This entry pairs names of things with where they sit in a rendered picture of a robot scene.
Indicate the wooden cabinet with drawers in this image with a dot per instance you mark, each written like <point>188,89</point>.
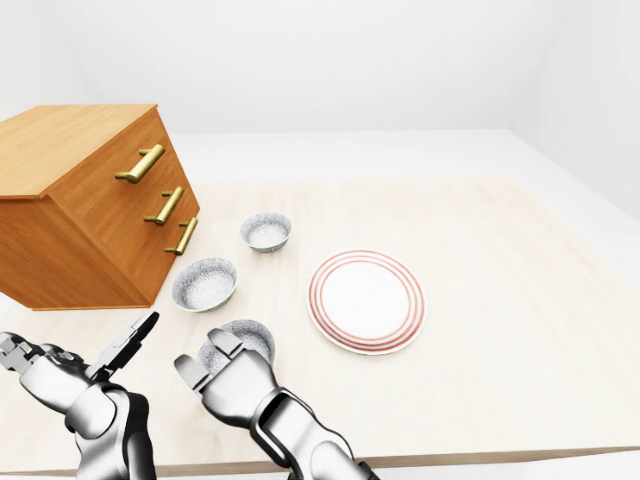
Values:
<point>45,150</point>

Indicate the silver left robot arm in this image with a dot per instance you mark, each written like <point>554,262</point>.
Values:
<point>112,435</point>

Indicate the small wooden drawer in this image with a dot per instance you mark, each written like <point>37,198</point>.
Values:
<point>152,272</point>

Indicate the patterned grey bowl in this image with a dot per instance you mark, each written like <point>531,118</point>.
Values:
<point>265,232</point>
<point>255,337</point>
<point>205,286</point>

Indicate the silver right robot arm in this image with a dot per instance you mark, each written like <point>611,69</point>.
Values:
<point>310,440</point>

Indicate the medium wooden drawer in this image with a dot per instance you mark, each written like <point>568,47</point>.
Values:
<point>131,239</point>

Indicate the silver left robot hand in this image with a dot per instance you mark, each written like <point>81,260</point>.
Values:
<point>52,382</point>

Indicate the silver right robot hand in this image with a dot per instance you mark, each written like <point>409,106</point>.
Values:
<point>240,387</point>

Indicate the white plate with red rings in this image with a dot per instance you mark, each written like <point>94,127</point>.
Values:
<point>366,301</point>

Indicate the large wooden drawer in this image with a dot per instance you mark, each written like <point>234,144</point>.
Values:
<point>100,200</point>

